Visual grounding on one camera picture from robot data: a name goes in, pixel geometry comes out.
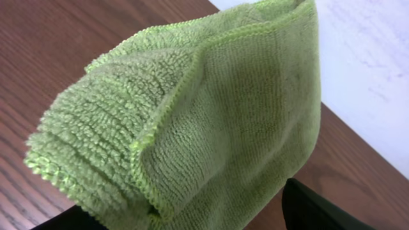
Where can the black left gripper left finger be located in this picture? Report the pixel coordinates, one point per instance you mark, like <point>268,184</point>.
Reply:
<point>74,218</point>

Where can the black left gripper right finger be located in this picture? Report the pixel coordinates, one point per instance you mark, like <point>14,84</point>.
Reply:
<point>304,209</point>

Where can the green microfiber cloth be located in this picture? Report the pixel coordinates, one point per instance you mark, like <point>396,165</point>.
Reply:
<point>192,125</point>

